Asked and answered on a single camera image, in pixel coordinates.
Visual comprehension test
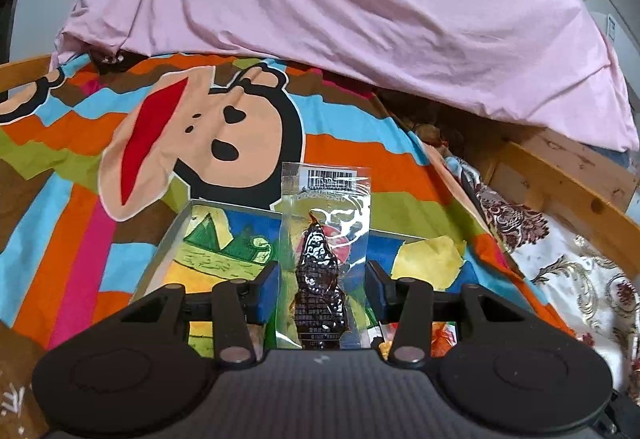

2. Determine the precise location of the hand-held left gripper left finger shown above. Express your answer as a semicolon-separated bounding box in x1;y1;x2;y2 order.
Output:
120;261;281;366

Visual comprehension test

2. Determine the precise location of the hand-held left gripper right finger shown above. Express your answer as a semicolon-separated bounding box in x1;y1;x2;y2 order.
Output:
366;260;526;366

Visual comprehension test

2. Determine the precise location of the clear packet with dark snack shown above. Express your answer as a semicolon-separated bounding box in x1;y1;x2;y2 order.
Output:
272;162;373;351

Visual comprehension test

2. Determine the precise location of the metal tray with picture lining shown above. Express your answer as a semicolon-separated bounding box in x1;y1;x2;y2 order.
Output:
131;199;471;360

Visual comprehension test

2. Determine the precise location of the orange snack bag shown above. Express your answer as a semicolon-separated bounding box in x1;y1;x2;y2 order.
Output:
379;320;459;361

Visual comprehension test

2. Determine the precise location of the printed monkey blanket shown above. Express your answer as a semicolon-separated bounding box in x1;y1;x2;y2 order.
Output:
0;51;576;439

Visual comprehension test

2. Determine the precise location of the white floral cloth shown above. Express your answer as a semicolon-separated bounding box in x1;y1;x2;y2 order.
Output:
400;119;640;400

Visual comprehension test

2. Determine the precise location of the dark window frame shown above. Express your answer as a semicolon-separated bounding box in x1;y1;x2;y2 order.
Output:
0;0;23;64

